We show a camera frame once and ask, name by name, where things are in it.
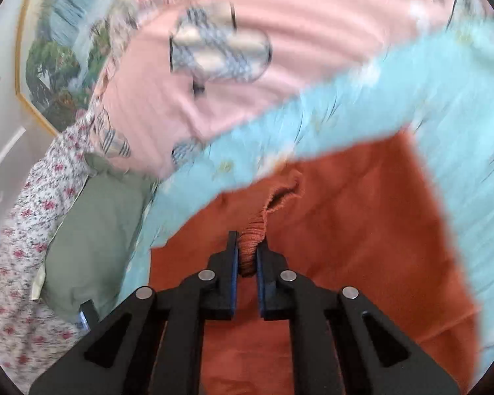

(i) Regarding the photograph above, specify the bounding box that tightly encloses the rust orange small garment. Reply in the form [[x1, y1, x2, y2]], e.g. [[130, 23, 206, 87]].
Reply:
[[148, 129, 484, 395]]

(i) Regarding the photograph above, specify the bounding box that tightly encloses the sage green pillow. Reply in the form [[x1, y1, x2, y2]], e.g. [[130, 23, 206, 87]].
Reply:
[[39, 152, 159, 324]]

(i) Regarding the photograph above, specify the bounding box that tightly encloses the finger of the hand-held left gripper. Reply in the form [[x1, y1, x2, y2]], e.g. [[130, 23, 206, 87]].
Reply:
[[77, 300, 101, 332]]

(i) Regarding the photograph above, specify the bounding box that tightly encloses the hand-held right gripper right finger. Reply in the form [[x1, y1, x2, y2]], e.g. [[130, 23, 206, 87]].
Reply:
[[257, 239, 462, 395]]

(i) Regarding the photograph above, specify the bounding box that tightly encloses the pink printed blanket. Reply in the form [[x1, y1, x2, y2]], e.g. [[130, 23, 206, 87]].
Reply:
[[88, 0, 484, 179]]

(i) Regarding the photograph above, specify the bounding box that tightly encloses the framed landscape painting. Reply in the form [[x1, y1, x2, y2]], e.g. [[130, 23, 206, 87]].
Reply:
[[15, 0, 126, 136]]

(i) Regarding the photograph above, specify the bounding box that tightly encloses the white floral pillow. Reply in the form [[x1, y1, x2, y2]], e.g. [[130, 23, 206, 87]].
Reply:
[[0, 109, 103, 393]]

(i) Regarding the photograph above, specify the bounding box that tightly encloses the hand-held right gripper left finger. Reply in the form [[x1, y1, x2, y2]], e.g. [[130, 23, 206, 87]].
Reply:
[[29, 231, 240, 395]]

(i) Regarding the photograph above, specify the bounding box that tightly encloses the light blue printed bed sheet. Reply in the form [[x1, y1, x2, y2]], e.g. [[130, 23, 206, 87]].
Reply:
[[121, 16, 494, 383]]

